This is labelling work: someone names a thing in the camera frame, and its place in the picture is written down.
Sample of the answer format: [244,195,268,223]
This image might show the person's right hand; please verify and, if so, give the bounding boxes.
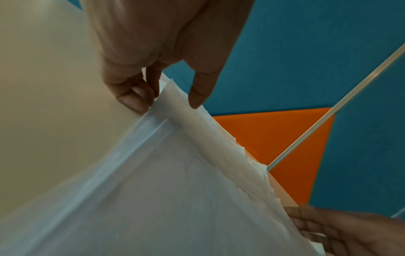
[284,203,405,256]

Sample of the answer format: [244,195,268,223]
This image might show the person's left hand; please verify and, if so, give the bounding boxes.
[80,0,256,115]

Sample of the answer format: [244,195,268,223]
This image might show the stack of white papers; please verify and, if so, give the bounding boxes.
[0,72,327,256]

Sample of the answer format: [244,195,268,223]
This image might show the silver partition post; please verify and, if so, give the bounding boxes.
[266,42,405,172]

